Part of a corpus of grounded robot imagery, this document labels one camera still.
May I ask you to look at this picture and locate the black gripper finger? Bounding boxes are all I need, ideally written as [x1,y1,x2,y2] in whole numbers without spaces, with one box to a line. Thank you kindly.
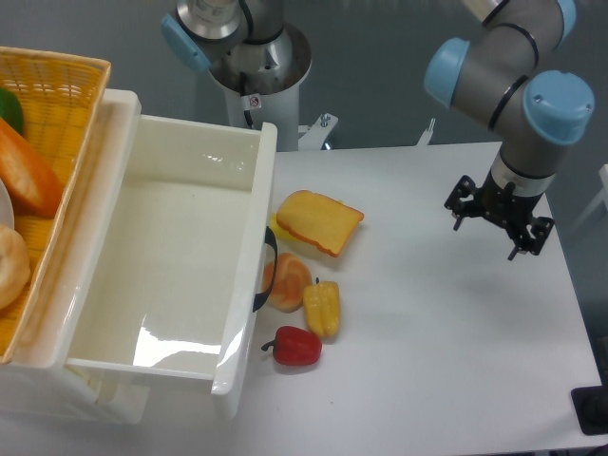
[506,216,555,261]
[444,175,481,231]

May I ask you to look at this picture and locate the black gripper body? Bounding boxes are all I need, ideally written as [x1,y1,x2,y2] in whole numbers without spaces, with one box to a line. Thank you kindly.
[478,173,541,231]

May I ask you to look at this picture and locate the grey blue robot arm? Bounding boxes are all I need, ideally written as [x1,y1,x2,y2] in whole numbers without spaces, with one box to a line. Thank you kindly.
[161,1,595,255]

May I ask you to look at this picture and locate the toasted bread slice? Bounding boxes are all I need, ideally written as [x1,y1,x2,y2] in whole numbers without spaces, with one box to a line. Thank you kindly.
[276,190,365,257]

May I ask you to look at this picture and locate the yellow item under bread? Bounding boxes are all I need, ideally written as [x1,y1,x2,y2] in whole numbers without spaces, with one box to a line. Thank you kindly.
[269,213,292,240]

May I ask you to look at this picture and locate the round bread roll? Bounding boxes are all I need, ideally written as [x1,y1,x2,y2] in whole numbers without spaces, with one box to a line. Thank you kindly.
[262,253,312,314]

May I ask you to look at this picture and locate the yellow bell pepper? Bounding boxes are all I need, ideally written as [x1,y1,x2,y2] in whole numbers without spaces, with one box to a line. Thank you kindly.
[303,281,341,338]

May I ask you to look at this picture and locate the black device at edge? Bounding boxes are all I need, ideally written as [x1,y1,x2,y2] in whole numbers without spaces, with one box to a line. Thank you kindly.
[571,386,607,436]

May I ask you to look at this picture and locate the red bell pepper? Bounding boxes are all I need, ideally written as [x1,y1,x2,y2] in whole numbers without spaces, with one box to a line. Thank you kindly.
[261,326,322,367]

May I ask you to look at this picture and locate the white open drawer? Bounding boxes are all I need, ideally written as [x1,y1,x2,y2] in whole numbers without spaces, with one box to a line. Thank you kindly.
[66,116,277,424]

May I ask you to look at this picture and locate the yellow woven basket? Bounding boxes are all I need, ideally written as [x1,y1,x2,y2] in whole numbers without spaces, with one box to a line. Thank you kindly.
[1,47,111,364]

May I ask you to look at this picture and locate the orange baguette loaf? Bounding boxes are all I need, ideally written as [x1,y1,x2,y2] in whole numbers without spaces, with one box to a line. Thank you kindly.
[1,119,63,219]

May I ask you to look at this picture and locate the pale round bun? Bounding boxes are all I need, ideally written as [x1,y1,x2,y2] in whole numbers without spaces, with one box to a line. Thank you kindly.
[1,225,30,309]

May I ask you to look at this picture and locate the green pepper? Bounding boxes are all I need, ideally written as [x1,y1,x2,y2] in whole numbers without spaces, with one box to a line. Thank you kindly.
[0,87,25,136]

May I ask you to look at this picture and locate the white drawer cabinet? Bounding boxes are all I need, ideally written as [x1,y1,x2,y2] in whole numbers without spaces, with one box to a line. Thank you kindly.
[1,89,148,424]

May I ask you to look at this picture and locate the black drawer handle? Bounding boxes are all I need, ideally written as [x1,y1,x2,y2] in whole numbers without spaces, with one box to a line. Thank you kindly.
[252,226,279,314]

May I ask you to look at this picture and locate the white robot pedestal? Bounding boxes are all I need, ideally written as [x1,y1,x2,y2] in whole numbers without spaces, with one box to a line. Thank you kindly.
[211,24,338,152]

